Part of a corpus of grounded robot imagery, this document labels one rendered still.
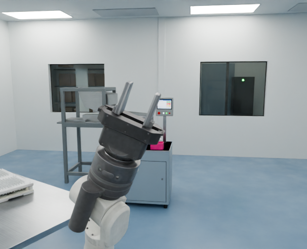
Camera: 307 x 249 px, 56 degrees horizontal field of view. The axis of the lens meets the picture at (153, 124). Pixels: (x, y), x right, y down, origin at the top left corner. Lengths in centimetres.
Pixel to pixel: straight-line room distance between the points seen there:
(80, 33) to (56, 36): 55
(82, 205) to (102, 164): 8
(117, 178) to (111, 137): 7
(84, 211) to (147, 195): 319
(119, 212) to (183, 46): 572
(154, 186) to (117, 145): 317
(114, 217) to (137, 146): 14
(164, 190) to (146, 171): 32
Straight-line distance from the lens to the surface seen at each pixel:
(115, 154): 52
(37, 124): 714
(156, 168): 361
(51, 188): 220
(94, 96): 447
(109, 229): 58
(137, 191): 375
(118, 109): 51
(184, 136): 626
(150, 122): 51
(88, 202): 55
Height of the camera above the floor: 161
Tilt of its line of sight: 9 degrees down
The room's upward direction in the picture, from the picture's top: straight up
